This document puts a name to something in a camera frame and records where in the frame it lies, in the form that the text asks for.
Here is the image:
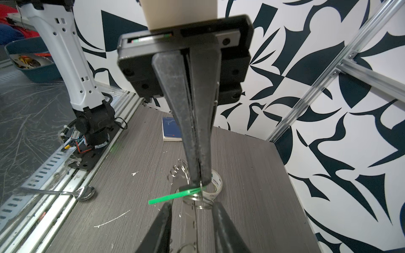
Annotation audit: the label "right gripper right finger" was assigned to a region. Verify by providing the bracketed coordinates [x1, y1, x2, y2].
[212, 202, 250, 253]

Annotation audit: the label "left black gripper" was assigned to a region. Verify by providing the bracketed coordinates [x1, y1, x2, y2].
[117, 15, 254, 187]

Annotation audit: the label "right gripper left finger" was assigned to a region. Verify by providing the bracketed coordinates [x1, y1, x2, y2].
[136, 202, 172, 253]

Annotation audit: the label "green key tag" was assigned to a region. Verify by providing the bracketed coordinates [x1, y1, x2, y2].
[148, 188, 201, 205]

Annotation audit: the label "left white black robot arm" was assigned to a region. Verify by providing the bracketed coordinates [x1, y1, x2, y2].
[17, 1, 254, 188]

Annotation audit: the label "clear tape roll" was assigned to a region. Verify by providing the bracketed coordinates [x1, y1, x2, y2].
[203, 170, 224, 201]

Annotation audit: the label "blue book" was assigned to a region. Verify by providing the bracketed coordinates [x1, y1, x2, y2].
[162, 117, 182, 142]

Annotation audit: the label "metal spoon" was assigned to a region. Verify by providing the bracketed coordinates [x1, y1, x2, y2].
[13, 186, 96, 201]

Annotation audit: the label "teal bin outside cell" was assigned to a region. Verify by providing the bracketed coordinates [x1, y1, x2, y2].
[5, 37, 61, 83]

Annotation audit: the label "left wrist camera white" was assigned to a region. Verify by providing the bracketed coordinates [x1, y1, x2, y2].
[140, 0, 218, 31]

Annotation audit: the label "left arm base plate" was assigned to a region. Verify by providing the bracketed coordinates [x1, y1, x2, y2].
[68, 126, 121, 171]

